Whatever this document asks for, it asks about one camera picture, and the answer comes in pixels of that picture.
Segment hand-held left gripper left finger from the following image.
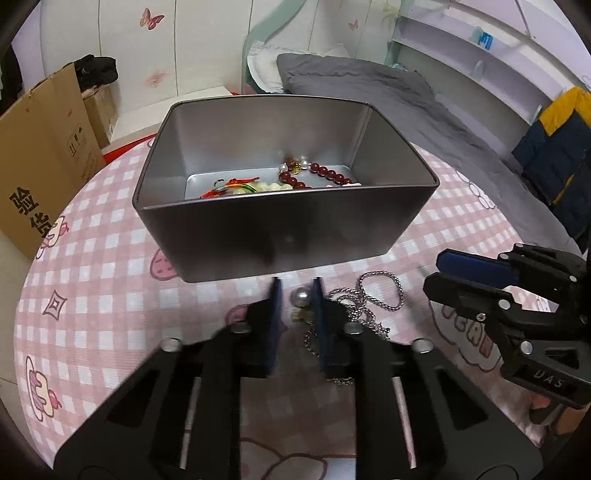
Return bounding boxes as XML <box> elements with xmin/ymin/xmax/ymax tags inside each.
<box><xmin>53</xmin><ymin>276</ymin><xmax>287</xmax><ymax>480</ymax></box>

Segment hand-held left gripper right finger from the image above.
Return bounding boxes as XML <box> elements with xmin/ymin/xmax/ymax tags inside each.
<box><xmin>311</xmin><ymin>276</ymin><xmax>544</xmax><ymax>480</ymax></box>

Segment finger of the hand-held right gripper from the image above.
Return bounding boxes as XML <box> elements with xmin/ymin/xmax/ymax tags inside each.
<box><xmin>436</xmin><ymin>244</ymin><xmax>588</xmax><ymax>311</ymax></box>
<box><xmin>423</xmin><ymin>271</ymin><xmax>556</xmax><ymax>343</ymax></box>

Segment pearl bead charm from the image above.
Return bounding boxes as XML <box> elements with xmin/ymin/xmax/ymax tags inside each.
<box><xmin>290</xmin><ymin>286</ymin><xmax>315</xmax><ymax>325</ymax></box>

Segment grey metal tin box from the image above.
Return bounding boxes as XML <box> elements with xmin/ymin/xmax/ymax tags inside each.
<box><xmin>132</xmin><ymin>95</ymin><xmax>440</xmax><ymax>283</ymax></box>

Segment silver chain necklace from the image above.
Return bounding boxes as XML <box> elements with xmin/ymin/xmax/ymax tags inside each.
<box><xmin>302</xmin><ymin>271</ymin><xmax>404</xmax><ymax>387</ymax></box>

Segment cream bead bracelet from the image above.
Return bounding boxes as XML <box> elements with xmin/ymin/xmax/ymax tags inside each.
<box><xmin>231</xmin><ymin>181</ymin><xmax>294</xmax><ymax>195</ymax></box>

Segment red string bracelet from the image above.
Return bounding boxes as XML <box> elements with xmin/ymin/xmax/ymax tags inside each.
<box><xmin>201</xmin><ymin>176</ymin><xmax>260</xmax><ymax>199</ymax></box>

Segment dark red bead bracelet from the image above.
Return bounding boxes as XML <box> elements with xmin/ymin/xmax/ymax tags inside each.
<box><xmin>278</xmin><ymin>157</ymin><xmax>362</xmax><ymax>188</ymax></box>

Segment person's right hand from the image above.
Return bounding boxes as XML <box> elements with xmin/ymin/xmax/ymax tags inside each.
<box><xmin>529</xmin><ymin>397</ymin><xmax>578</xmax><ymax>437</ymax></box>

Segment yellow and navy jacket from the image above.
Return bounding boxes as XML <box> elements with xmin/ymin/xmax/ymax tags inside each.
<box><xmin>512</xmin><ymin>87</ymin><xmax>591</xmax><ymax>241</ymax></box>

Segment grey blanket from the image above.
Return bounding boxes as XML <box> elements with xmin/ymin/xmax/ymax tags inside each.
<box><xmin>276</xmin><ymin>52</ymin><xmax>588</xmax><ymax>256</ymax></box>

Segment pink checked tablecloth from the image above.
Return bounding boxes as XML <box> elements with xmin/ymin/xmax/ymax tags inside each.
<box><xmin>13</xmin><ymin>134</ymin><xmax>591</xmax><ymax>480</ymax></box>

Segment red cloth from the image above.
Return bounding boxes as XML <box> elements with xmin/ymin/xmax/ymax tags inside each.
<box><xmin>102</xmin><ymin>136</ymin><xmax>158</xmax><ymax>168</ymax></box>

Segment white pillow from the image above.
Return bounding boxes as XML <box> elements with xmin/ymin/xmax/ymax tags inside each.
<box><xmin>247</xmin><ymin>44</ymin><xmax>352</xmax><ymax>96</ymax></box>

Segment small cardboard box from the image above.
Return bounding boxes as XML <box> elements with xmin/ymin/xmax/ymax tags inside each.
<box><xmin>82</xmin><ymin>85</ymin><xmax>119</xmax><ymax>149</ymax></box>

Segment white wardrobe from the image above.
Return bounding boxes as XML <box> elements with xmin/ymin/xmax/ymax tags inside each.
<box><xmin>39</xmin><ymin>0</ymin><xmax>402</xmax><ymax>117</ymax></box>

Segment large cardboard box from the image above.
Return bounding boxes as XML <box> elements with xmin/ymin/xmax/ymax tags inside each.
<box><xmin>0</xmin><ymin>62</ymin><xmax>108</xmax><ymax>259</ymax></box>

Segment black bag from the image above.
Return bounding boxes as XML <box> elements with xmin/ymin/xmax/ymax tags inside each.
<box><xmin>74</xmin><ymin>54</ymin><xmax>119</xmax><ymax>91</ymax></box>

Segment purple wall shelves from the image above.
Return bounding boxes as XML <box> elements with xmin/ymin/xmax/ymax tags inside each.
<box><xmin>388</xmin><ymin>0</ymin><xmax>591</xmax><ymax>136</ymax></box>

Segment pale green bunk bed frame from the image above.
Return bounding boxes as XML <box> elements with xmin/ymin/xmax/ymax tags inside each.
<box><xmin>239</xmin><ymin>0</ymin><xmax>416</xmax><ymax>97</ymax></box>

